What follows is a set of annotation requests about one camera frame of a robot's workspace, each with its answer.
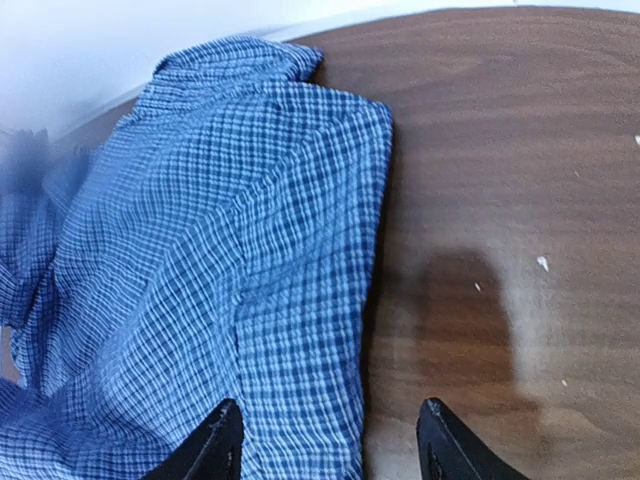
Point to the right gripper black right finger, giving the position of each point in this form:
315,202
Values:
449,449

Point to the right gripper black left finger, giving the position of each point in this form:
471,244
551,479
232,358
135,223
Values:
212,451

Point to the blue small-check long sleeve shirt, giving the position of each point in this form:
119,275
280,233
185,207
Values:
218,245

